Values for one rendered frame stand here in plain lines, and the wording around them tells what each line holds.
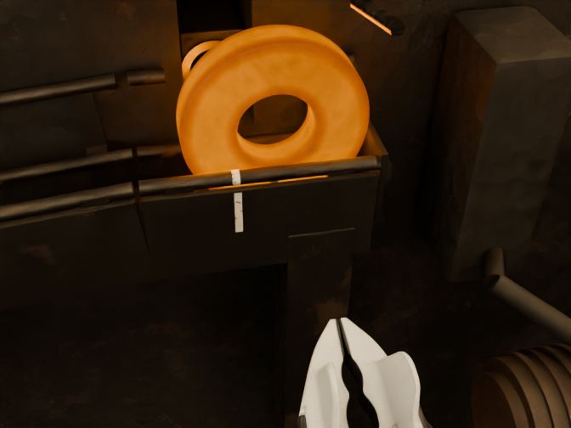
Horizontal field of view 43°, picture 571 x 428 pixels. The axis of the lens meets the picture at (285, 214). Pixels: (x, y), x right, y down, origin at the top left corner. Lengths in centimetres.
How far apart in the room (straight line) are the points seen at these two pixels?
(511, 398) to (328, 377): 37
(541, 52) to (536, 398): 30
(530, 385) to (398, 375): 34
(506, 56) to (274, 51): 18
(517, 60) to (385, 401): 30
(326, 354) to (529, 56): 30
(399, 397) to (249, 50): 28
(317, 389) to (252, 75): 26
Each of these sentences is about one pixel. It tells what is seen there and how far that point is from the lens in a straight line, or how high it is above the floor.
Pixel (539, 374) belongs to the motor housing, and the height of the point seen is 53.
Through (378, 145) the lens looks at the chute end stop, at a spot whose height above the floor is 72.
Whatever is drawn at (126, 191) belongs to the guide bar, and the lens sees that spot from 57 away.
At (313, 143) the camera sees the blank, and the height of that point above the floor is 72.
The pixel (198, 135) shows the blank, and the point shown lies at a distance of 57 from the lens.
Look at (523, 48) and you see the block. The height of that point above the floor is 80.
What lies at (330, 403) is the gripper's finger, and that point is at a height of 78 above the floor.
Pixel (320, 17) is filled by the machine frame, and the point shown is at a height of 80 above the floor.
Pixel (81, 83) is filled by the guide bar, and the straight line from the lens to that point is 62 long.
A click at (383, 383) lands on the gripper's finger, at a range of 38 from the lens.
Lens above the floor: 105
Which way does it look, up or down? 40 degrees down
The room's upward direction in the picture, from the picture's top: 1 degrees clockwise
